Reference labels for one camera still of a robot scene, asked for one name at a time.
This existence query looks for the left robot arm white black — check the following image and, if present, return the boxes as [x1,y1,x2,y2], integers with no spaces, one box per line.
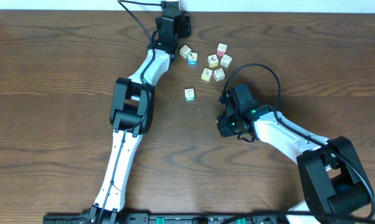
[86,1,191,223]

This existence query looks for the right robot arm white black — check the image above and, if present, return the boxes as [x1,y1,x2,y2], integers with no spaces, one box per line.
[217,84,375,223]

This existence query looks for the wooden block green side far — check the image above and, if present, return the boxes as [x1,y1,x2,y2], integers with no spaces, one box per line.
[179,45,192,59]

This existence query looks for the wooden block blue letter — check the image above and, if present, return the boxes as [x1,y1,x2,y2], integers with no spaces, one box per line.
[187,52,198,65]

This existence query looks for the plain wooden block letter J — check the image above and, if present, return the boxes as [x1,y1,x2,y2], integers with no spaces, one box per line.
[213,68,225,82]

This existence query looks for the wooden block yellow border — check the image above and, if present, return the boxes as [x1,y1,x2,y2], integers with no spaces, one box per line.
[201,68,213,82]

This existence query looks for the wooden block green letter side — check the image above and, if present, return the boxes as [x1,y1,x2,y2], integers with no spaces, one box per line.
[221,54,232,68]

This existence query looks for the wooden block yellow letter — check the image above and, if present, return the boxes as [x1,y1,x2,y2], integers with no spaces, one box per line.
[207,54,219,68]

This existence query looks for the wooden block red letter M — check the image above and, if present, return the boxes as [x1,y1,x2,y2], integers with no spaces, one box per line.
[217,43,227,57]

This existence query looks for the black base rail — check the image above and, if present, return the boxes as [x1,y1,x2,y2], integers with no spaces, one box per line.
[42,212,375,224]

